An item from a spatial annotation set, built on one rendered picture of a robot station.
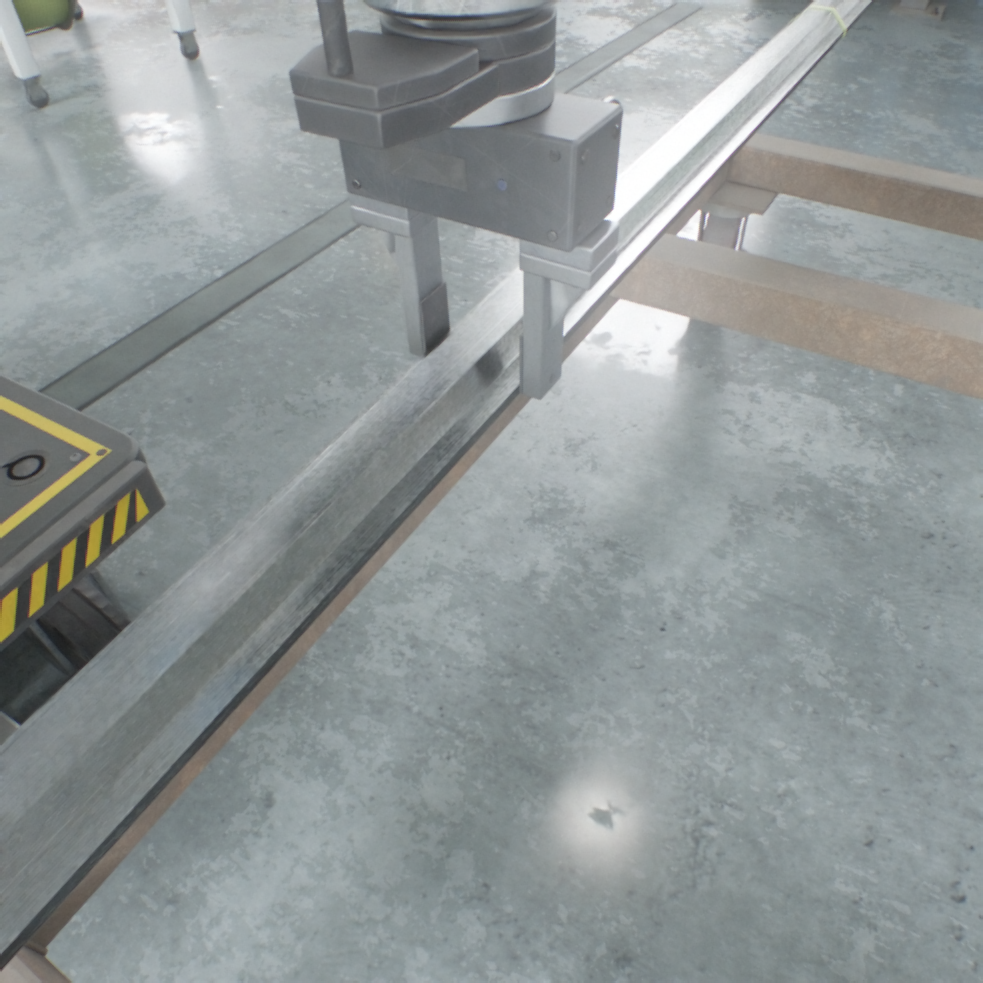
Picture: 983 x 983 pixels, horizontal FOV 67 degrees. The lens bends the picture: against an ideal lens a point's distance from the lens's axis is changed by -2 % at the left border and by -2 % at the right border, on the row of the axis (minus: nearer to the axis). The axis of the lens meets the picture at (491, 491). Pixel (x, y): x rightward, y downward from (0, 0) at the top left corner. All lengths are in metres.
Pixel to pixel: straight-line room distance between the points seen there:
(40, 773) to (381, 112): 0.26
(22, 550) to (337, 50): 0.48
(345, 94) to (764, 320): 0.58
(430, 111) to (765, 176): 0.99
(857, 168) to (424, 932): 1.09
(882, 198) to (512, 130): 0.94
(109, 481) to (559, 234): 0.46
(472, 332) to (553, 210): 0.11
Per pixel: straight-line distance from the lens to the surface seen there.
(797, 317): 0.80
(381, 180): 0.40
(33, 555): 0.67
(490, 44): 0.34
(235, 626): 0.33
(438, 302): 0.45
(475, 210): 0.37
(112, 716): 0.32
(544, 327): 0.40
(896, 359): 0.81
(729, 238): 1.29
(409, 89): 0.30
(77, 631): 0.83
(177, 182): 2.04
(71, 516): 0.68
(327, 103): 0.31
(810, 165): 1.25
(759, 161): 1.26
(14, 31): 2.69
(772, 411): 1.22
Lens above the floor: 0.76
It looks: 47 degrees down
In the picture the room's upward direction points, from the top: 2 degrees counter-clockwise
